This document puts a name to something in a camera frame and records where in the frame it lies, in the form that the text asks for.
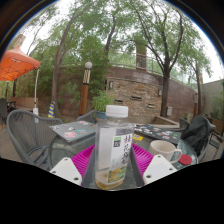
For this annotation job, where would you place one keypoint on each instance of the dark laptop with stickers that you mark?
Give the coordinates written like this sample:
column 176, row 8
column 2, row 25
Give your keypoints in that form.
column 160, row 133

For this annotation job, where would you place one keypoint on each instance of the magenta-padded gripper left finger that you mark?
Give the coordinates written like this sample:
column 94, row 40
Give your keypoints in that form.
column 65, row 170

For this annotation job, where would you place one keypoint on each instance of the green plant in blue pot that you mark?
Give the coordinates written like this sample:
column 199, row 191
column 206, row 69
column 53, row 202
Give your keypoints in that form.
column 101, row 101

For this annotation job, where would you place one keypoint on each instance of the yellow card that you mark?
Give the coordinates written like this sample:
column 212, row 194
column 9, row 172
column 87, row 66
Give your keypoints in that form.
column 138, row 137

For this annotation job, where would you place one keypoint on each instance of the lamp post with round globe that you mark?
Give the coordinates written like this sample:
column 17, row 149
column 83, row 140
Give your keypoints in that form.
column 85, row 91

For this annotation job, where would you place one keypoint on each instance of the orange canopy tent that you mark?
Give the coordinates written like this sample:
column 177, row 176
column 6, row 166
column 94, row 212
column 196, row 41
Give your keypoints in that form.
column 15, row 63

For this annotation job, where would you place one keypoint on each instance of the black jacket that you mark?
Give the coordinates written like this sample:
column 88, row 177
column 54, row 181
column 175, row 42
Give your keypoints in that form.
column 196, row 133

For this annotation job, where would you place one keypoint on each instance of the black metal chair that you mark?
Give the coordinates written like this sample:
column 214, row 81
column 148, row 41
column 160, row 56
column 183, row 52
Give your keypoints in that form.
column 218, row 140

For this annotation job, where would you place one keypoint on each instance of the flat round red coaster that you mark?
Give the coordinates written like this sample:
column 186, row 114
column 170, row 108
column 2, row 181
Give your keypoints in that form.
column 185, row 159

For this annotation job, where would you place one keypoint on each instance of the white ribbed mug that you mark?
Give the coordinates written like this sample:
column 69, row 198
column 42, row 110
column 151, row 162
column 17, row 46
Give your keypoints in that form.
column 161, row 150

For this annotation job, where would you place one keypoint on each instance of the grey laptop with stickers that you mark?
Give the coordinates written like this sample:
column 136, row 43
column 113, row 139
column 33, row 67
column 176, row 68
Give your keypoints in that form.
column 73, row 130

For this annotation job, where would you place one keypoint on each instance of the blue and yellow striped cone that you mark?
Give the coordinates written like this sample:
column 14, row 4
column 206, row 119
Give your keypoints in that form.
column 51, row 110

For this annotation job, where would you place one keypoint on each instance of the group of dark patio chairs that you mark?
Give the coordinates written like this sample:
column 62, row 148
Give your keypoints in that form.
column 5, row 108

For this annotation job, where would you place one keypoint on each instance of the clear bottle with white cap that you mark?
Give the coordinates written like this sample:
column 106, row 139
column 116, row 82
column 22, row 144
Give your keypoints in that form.
column 113, row 150

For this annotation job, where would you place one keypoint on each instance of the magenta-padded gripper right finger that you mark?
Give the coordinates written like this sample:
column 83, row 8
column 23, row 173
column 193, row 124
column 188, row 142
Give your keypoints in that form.
column 158, row 168

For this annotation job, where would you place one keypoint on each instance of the wall lantern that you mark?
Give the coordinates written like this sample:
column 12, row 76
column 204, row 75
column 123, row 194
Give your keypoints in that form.
column 160, row 92
column 110, row 85

